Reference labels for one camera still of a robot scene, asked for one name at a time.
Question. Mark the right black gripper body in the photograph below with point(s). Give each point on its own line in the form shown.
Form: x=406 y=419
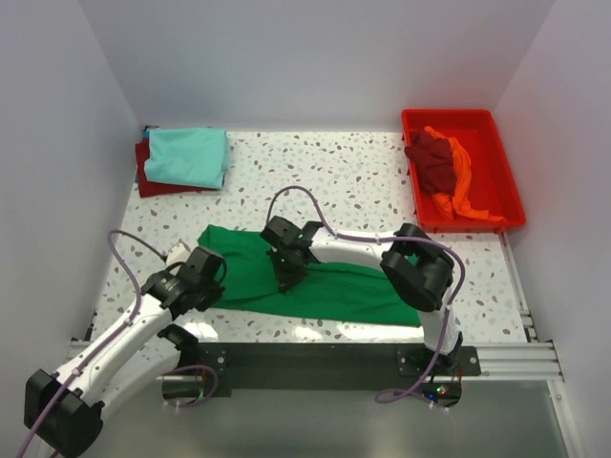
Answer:
x=286 y=270

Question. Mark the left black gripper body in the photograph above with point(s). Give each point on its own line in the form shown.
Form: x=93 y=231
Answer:
x=211 y=291

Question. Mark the green t-shirt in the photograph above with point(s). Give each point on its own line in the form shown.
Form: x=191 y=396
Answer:
x=335 y=291

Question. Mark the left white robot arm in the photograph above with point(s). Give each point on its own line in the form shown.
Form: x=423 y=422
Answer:
x=67 y=408

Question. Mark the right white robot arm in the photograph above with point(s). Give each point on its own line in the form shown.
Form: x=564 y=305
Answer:
x=419 y=270

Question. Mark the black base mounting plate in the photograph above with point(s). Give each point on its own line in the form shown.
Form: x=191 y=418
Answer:
x=226 y=367

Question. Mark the folded dark red t-shirt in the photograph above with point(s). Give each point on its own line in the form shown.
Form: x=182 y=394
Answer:
x=147 y=188

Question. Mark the folded teal t-shirt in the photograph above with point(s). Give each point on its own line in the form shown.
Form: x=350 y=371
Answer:
x=193 y=157

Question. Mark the orange t-shirt in bin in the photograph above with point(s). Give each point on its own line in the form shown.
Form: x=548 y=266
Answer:
x=459 y=204

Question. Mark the maroon t-shirt in bin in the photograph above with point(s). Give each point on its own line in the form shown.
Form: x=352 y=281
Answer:
x=432 y=156

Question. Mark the red plastic bin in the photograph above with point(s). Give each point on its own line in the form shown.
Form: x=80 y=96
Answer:
x=493 y=186

